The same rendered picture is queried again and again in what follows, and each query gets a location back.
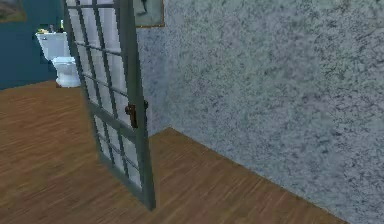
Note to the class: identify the grey glazed room door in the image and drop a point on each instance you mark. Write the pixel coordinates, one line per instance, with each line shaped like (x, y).
(133, 83)

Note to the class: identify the white toilet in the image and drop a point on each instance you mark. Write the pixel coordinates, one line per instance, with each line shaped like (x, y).
(61, 60)

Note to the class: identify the dark bottle on toilet tank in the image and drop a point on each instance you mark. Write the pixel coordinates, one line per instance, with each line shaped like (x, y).
(61, 26)

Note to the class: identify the yellow item on toilet tank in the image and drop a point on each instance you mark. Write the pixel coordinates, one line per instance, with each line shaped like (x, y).
(42, 31)

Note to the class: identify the framed picture with orange frame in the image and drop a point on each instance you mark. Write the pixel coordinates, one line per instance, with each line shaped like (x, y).
(148, 13)

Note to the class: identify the framed picture on blue wall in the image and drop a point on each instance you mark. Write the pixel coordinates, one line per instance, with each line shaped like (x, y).
(11, 10)

